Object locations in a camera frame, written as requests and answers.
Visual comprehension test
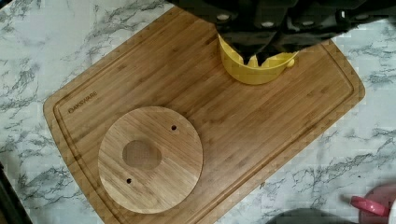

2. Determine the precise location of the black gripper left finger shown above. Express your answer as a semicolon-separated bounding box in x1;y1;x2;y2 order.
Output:
199;0;265;65

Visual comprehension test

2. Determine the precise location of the round wooden lid with knob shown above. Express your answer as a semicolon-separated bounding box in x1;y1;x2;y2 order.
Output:
98;106;203;214

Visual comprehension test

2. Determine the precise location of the pink mug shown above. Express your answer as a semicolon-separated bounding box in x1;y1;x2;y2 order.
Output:
350;183;396;224

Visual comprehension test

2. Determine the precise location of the yellow plastic cup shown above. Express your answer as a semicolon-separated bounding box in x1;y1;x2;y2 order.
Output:
218;35;297;85

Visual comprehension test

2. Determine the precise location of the bamboo cutting board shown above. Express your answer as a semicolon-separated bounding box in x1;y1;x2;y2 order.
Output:
44;8;365;224

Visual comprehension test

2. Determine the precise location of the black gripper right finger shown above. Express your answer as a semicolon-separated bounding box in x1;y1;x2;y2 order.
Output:
256;0;352;65

